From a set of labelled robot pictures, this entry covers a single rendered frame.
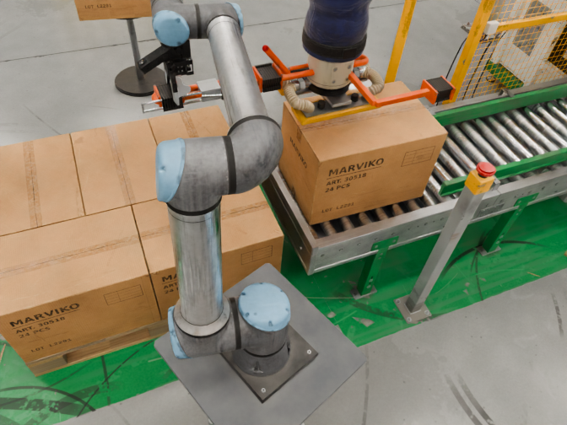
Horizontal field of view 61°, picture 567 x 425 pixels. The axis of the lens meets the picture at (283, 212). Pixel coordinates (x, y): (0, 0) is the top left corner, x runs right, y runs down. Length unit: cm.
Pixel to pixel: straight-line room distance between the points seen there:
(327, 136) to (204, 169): 116
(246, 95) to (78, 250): 132
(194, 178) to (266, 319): 57
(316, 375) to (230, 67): 97
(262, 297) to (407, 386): 127
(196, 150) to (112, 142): 175
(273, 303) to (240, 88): 61
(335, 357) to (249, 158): 90
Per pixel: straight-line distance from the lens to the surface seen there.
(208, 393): 157
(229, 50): 121
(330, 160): 190
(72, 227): 228
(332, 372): 161
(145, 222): 221
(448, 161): 268
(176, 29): 136
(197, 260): 107
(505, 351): 276
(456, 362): 262
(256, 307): 135
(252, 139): 92
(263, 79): 170
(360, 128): 206
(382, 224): 218
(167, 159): 89
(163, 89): 167
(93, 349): 253
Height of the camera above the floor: 222
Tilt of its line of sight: 49 degrees down
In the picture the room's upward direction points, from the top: 5 degrees clockwise
